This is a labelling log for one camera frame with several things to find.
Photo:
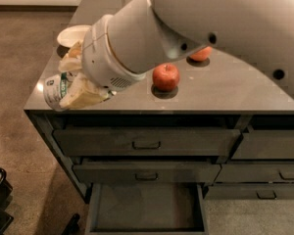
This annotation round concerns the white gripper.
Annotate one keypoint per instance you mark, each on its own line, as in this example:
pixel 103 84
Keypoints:
pixel 99 60

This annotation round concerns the white green 7up can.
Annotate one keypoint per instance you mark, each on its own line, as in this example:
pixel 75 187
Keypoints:
pixel 56 88

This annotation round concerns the top left grey drawer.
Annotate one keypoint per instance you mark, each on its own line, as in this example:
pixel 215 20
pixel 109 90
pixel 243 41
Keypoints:
pixel 145 141

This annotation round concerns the middle left grey drawer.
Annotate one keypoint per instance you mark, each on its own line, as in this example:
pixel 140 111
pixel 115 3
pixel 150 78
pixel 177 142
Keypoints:
pixel 146 171

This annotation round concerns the open bottom left drawer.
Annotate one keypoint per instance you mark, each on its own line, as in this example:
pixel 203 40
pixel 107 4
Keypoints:
pixel 146 209

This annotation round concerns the grey counter cabinet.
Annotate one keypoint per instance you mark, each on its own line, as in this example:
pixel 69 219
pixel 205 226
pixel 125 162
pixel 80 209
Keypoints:
pixel 219 93

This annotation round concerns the top right grey drawer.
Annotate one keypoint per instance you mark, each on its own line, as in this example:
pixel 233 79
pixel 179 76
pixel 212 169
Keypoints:
pixel 265 144

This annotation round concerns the middle right grey drawer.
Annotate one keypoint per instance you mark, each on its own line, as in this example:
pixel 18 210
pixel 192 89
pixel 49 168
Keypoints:
pixel 256 173

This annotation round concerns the white paper bowl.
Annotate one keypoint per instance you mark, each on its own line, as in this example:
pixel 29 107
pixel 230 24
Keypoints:
pixel 70 35

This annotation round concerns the red apple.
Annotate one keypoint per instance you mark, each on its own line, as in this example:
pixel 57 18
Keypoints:
pixel 165 77

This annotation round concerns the orange fruit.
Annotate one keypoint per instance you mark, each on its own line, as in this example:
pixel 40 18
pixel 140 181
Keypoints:
pixel 201 55

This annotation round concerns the black object on floor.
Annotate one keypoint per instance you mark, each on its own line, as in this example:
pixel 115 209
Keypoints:
pixel 72 227

